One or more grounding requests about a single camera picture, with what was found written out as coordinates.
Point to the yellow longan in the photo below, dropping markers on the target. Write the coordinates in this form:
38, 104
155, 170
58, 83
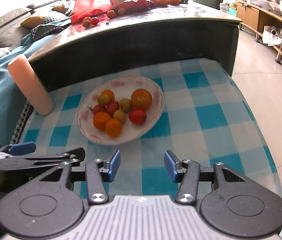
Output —
120, 115

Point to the houndstooth fabric trim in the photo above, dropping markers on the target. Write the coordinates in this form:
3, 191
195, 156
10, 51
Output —
21, 123

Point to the wooden shelf unit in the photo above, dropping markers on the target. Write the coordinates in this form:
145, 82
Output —
266, 25

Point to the teal blanket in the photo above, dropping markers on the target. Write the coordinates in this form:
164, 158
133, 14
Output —
12, 100

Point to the red tomato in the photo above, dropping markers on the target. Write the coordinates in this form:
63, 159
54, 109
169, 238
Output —
98, 108
137, 117
112, 106

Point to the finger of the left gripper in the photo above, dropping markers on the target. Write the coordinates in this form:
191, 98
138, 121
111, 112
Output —
22, 148
31, 166

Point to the grey sofa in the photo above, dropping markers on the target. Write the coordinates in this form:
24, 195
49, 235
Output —
11, 31

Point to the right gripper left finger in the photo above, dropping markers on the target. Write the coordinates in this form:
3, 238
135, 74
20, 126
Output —
57, 200

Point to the small orange back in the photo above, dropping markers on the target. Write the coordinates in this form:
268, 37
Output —
109, 93

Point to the white floral plate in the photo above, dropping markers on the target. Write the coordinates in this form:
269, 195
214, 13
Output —
122, 87

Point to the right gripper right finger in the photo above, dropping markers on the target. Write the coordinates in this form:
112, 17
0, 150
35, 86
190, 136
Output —
226, 200

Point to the red plastic bag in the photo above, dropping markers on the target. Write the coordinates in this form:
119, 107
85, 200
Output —
104, 9

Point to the dark coffee table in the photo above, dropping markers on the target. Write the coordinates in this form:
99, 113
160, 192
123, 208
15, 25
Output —
159, 35

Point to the right brown longan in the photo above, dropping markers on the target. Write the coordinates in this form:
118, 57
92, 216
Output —
125, 105

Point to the upper brown longan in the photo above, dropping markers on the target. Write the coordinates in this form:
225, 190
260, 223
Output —
103, 100

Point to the brown longan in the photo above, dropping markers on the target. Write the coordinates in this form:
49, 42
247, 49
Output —
125, 105
103, 100

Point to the large red orange fruit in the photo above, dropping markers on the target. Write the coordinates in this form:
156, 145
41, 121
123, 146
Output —
141, 99

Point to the pink ribbed cylinder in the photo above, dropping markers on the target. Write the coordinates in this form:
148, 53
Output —
27, 81

